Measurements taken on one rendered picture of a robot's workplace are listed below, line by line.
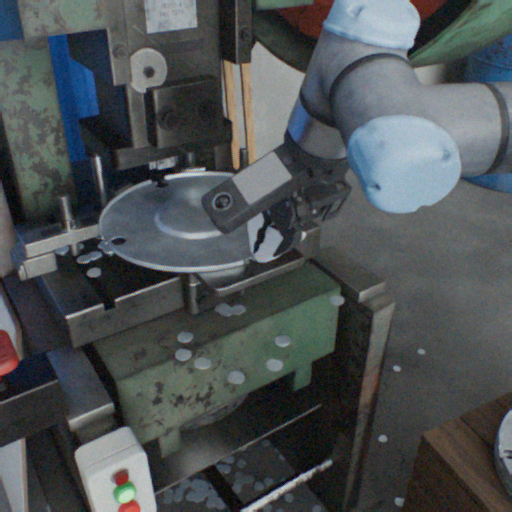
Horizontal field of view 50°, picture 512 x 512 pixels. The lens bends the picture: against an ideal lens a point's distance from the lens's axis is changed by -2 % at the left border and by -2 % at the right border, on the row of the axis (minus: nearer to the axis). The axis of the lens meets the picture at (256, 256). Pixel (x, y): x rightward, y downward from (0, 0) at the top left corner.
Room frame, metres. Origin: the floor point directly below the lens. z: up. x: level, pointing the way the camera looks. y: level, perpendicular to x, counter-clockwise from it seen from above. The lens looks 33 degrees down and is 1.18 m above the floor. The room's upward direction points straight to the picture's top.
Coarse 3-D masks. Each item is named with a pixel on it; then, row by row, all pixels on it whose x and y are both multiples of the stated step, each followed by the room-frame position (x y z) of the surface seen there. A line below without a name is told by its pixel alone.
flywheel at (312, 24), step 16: (320, 0) 1.03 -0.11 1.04; (416, 0) 0.84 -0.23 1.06; (432, 0) 0.82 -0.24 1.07; (448, 0) 0.80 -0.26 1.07; (464, 0) 0.82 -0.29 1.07; (288, 16) 1.10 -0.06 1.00; (304, 16) 1.06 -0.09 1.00; (320, 16) 1.02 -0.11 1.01; (432, 16) 0.83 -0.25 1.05; (448, 16) 0.85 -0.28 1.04; (304, 32) 1.05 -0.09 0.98; (320, 32) 1.01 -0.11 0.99; (432, 32) 0.92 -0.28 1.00
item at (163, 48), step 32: (128, 0) 0.72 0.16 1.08; (160, 0) 0.74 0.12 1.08; (192, 0) 0.77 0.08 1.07; (128, 32) 0.72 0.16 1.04; (160, 32) 0.74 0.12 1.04; (192, 32) 0.77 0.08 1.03; (160, 64) 0.73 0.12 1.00; (192, 64) 0.77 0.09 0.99; (96, 96) 0.81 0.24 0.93; (128, 96) 0.71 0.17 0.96; (160, 96) 0.71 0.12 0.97; (192, 96) 0.73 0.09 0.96; (128, 128) 0.72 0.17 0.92; (160, 128) 0.70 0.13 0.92; (192, 128) 0.73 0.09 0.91
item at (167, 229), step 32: (128, 192) 0.79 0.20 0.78; (160, 192) 0.80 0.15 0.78; (192, 192) 0.80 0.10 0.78; (128, 224) 0.69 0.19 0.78; (160, 224) 0.69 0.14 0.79; (192, 224) 0.68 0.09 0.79; (128, 256) 0.60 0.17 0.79; (160, 256) 0.61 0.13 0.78; (192, 256) 0.61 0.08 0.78; (224, 256) 0.61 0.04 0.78
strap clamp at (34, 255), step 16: (64, 208) 0.73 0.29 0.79; (64, 224) 0.72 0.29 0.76; (80, 224) 0.74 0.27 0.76; (96, 224) 0.74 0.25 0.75; (32, 240) 0.69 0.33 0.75; (48, 240) 0.70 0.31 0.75; (64, 240) 0.71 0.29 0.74; (80, 240) 0.72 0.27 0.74; (16, 256) 0.69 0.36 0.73; (32, 256) 0.68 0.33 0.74; (48, 256) 0.68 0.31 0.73; (32, 272) 0.67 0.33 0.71
